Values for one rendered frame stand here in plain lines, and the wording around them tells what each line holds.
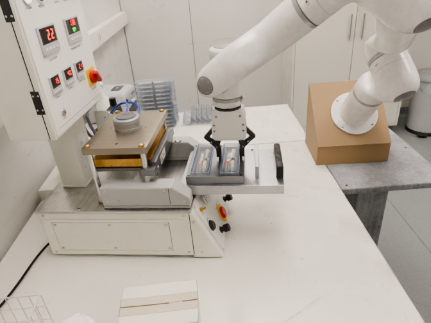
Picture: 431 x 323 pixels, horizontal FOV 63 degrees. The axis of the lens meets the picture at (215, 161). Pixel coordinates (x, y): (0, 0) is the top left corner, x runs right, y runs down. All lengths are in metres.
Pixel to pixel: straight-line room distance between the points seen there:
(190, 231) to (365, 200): 0.96
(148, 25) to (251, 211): 2.46
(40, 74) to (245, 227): 0.75
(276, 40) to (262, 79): 2.70
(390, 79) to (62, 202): 1.05
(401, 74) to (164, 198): 0.79
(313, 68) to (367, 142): 1.71
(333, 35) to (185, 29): 1.28
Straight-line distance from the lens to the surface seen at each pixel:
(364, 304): 1.02
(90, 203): 1.11
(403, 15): 0.87
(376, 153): 1.60
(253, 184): 1.00
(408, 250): 2.37
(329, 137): 1.52
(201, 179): 1.01
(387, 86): 1.22
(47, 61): 0.99
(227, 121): 1.00
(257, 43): 0.86
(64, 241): 1.19
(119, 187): 1.01
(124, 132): 1.06
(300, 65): 3.14
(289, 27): 0.84
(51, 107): 0.98
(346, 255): 1.13
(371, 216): 1.83
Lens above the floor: 1.52
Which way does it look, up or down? 29 degrees down
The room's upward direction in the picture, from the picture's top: 5 degrees counter-clockwise
